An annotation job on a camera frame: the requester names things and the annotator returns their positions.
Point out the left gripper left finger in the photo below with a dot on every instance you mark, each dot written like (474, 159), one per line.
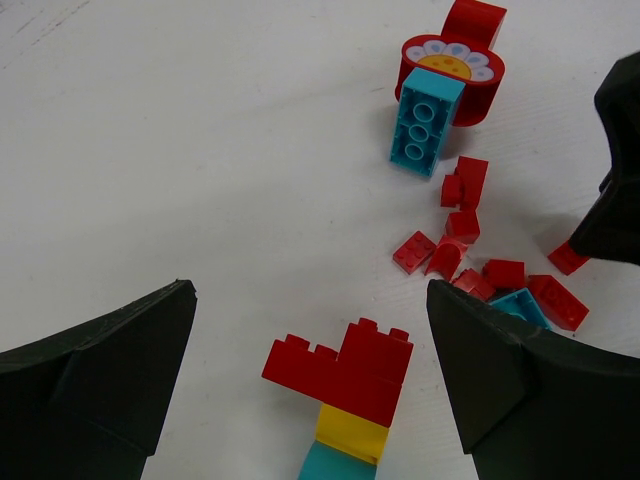
(90, 402)

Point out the teal long lego brick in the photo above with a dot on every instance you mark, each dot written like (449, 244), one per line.
(427, 107)

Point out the small red lego cube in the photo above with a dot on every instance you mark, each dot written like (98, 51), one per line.
(566, 259)

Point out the teal yellow lego stack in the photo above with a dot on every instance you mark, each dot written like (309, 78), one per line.
(346, 447)

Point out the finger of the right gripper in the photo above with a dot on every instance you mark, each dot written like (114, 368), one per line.
(610, 229)

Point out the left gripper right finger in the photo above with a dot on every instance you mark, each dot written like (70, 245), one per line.
(529, 403)

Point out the red stepped lego block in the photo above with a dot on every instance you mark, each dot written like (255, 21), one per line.
(364, 377)

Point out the red flower lego block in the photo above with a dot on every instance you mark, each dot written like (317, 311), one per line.
(463, 50)

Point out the small teal lego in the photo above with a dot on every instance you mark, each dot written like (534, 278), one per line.
(522, 304)

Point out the red lego brick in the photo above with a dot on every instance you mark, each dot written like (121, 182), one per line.
(557, 303)

